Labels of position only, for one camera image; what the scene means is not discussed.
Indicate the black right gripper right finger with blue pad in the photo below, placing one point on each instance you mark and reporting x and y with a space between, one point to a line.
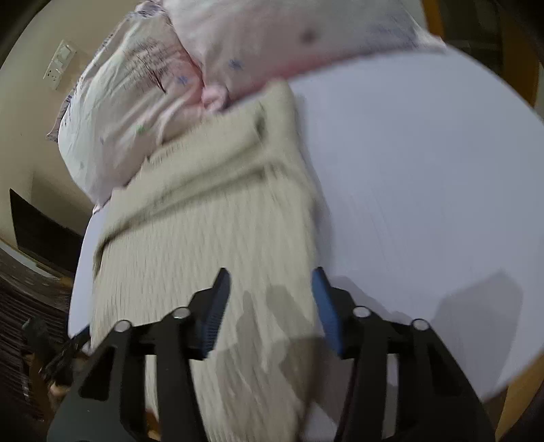
435 400

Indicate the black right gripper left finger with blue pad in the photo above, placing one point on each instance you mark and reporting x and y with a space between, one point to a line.
107 400

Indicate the beige cable-knit sweater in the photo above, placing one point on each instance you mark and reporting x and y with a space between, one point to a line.
233 193

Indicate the pink floral pillow left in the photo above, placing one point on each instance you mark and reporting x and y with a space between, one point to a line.
140 90

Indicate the pink floral pillow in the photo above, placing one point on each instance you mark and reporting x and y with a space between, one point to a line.
140 90
241 45

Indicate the pink floral pillow right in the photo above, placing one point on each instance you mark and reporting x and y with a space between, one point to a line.
241 45

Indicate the white wall socket plate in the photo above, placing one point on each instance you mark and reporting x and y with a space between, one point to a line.
60 61

